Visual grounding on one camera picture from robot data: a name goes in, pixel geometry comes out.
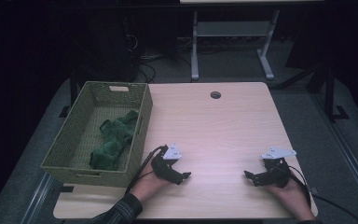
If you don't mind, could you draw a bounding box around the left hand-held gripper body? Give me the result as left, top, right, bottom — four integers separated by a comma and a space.
150, 143, 185, 185

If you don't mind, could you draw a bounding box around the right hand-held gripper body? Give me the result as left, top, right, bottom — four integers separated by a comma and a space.
260, 147, 297, 189

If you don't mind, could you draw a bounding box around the dark green fleece garment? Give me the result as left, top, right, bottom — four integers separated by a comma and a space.
89, 109, 140, 172

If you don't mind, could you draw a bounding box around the green woven basket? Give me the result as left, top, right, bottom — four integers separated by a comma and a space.
40, 80, 154, 189

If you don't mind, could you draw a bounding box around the person's left hand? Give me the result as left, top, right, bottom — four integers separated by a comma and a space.
131, 161, 170, 203

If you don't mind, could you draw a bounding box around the person's right hand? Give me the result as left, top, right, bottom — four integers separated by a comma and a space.
265, 173, 317, 222

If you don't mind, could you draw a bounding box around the black metal stand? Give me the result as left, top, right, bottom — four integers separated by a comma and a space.
269, 60, 351, 123

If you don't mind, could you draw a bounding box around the black stand leg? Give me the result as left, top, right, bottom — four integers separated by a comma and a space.
58, 68, 79, 119

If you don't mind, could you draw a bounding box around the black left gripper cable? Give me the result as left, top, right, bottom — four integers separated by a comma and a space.
125, 145, 168, 196

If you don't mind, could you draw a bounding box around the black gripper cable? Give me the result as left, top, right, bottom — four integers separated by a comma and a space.
287, 164, 312, 208
125, 145, 168, 196

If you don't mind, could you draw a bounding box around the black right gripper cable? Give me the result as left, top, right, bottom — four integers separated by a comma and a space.
287, 164, 312, 208

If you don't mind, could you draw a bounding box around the black floor cable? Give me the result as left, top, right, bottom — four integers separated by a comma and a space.
310, 193, 358, 224

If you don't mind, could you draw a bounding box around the black table bracket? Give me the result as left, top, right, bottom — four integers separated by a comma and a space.
53, 185, 76, 194

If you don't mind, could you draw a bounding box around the tangle of floor cables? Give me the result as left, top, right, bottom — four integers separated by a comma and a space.
122, 17, 194, 84

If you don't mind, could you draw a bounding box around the grey metal table frame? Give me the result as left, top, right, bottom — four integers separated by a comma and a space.
190, 8, 282, 82

